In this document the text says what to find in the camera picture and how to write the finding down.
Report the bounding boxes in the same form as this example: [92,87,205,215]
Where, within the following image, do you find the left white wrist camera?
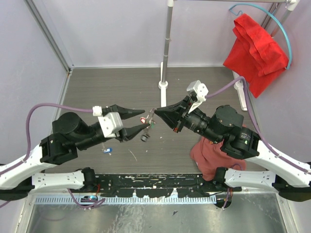
[92,106,123,138]

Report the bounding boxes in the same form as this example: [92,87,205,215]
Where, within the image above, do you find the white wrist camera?
[186,80,208,113]
[92,106,123,138]

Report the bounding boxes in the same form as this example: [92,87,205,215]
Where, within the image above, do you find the blue tagged key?
[102,145,113,154]

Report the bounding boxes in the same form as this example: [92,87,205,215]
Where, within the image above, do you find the maroon printed t-shirt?
[190,137,246,181]

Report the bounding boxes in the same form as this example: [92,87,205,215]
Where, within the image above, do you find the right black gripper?
[154,95,223,144]

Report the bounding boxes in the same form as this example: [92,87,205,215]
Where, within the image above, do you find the aluminium corner profile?
[24,0,74,73]

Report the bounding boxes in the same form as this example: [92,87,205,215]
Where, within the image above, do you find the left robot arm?
[0,103,150,201]

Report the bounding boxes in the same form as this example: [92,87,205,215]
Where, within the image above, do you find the slotted cable duct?
[34,195,217,205]

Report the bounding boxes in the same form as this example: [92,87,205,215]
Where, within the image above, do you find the blue clothes hanger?
[229,3,293,69]

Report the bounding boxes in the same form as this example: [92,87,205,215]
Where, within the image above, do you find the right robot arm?
[155,96,311,202]

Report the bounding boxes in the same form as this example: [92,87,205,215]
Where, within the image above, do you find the red tagged key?
[140,117,147,124]

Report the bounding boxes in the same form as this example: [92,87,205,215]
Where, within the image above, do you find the metal keyring with keys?
[140,108,156,142]

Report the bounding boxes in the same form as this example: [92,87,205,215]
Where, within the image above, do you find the black mounting plate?
[69,172,241,198]

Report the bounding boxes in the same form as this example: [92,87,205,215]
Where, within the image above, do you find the white pole base foot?
[158,62,168,107]

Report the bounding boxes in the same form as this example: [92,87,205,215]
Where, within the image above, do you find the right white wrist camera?
[186,80,208,113]

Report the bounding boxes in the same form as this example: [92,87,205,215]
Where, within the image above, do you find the metal rack pole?
[161,0,174,83]

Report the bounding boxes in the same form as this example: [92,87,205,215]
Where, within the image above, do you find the red cloth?
[223,14,289,98]

